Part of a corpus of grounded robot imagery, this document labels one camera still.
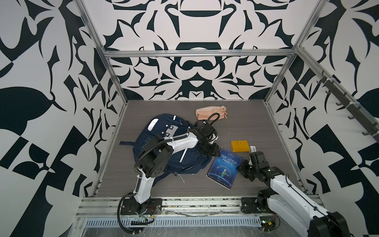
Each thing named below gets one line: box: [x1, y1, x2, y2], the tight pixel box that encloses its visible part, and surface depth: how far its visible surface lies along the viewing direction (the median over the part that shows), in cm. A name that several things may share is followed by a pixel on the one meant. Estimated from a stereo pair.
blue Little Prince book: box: [205, 147, 244, 191], surface depth 88 cm
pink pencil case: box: [195, 105, 228, 121], surface depth 114 cm
